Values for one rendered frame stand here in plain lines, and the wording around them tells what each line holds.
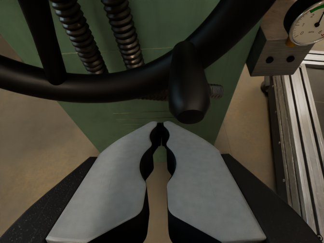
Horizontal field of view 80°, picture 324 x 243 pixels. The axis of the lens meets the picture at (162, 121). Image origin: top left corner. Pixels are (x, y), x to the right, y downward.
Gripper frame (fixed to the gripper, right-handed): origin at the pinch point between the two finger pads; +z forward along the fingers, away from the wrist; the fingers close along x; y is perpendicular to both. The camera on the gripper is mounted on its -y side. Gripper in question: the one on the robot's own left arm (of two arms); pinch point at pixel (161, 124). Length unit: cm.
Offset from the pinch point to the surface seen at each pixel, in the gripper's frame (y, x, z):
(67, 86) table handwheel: -1.0, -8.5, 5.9
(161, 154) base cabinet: 42, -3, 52
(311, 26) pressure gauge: -4.2, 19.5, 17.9
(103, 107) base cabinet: 13.7, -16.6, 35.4
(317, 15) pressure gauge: -5.5, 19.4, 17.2
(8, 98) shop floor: 30, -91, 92
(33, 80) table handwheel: -1.7, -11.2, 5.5
